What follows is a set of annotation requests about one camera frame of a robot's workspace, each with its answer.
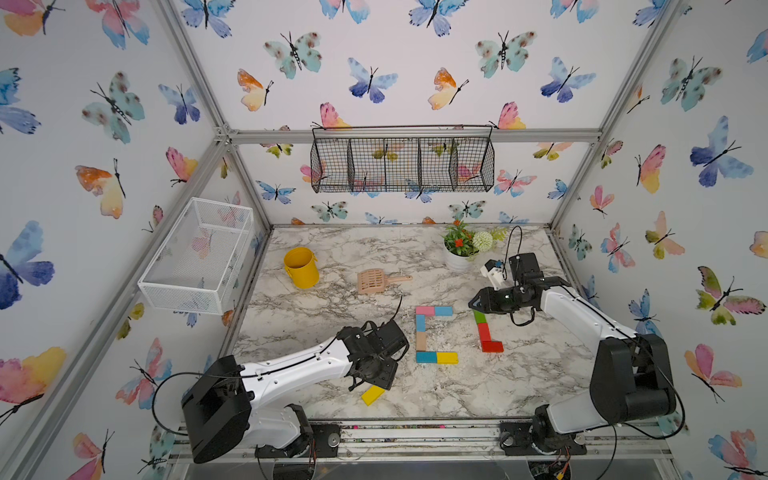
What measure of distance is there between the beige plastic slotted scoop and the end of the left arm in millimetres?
344

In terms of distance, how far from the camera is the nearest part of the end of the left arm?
56cm

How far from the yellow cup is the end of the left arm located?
0.41 meters

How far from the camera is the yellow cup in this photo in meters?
0.98
